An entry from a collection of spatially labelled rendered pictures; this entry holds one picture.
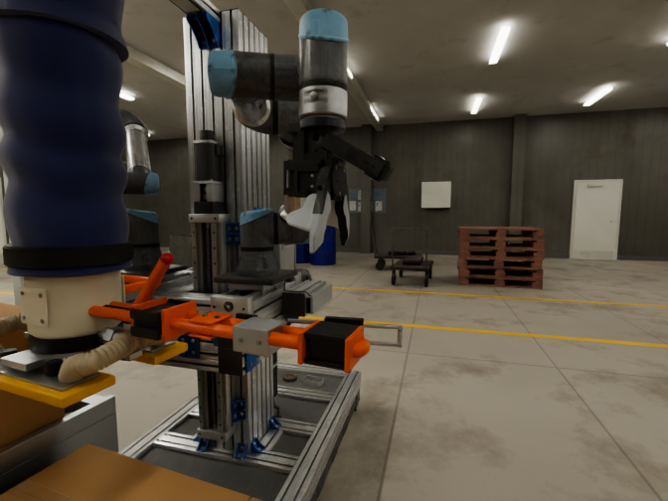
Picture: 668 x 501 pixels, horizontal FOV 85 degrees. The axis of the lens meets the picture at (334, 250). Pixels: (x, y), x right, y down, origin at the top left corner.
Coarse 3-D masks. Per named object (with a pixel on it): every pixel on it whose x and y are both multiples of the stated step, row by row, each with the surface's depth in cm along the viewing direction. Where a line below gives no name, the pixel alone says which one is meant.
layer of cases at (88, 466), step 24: (72, 456) 107; (96, 456) 107; (120, 456) 107; (48, 480) 97; (72, 480) 97; (96, 480) 97; (120, 480) 97; (144, 480) 97; (168, 480) 97; (192, 480) 97
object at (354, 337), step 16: (304, 336) 55; (320, 336) 54; (336, 336) 54; (352, 336) 54; (304, 352) 56; (320, 352) 55; (336, 352) 54; (352, 352) 54; (336, 368) 54; (352, 368) 54
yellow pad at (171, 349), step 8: (168, 344) 85; (176, 344) 87; (184, 344) 87; (144, 352) 81; (152, 352) 81; (160, 352) 82; (168, 352) 82; (176, 352) 84; (136, 360) 81; (144, 360) 80; (152, 360) 79; (160, 360) 80
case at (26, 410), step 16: (0, 304) 122; (16, 336) 104; (0, 400) 102; (16, 400) 105; (32, 400) 109; (0, 416) 102; (16, 416) 105; (32, 416) 109; (48, 416) 113; (64, 416) 118; (0, 432) 102; (16, 432) 105
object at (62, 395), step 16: (0, 352) 73; (16, 352) 74; (0, 368) 71; (48, 368) 68; (0, 384) 67; (16, 384) 66; (32, 384) 66; (48, 384) 65; (64, 384) 65; (80, 384) 66; (96, 384) 67; (112, 384) 70; (48, 400) 62; (64, 400) 61; (80, 400) 64
